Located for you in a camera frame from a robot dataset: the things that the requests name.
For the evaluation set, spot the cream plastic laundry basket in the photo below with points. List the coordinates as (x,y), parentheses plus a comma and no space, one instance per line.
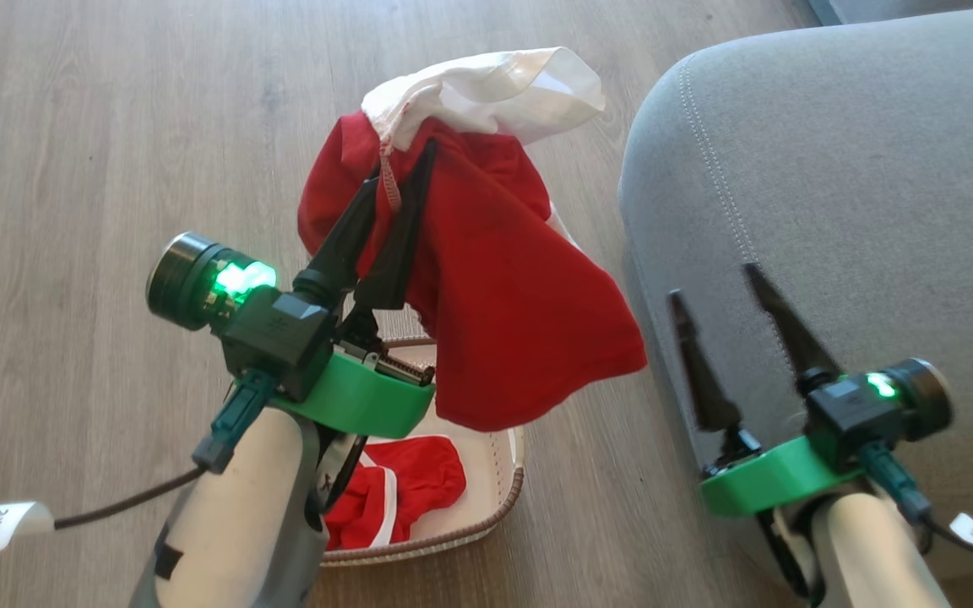
(486,490)

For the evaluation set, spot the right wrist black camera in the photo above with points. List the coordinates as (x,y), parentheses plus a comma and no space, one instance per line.
(867,401)

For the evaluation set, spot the wrist black camera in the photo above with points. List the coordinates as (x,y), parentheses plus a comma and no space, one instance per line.
(275,325)
(867,401)

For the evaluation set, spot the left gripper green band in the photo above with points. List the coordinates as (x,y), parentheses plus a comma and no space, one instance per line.
(360,401)

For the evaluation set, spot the red garment with white trim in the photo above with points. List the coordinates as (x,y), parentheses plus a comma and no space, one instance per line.
(406,481)

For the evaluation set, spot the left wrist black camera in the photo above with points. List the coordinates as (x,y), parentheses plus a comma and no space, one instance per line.
(275,325)

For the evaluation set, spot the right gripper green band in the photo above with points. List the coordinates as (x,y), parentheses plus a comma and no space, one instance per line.
(774,477)

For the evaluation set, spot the left white grey robot arm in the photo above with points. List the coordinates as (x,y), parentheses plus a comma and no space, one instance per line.
(233,523)

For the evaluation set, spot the grey fabric sofa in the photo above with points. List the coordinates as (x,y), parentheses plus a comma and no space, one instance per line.
(858,186)

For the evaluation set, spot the red garment with white panel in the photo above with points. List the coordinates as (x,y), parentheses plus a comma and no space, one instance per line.
(503,287)

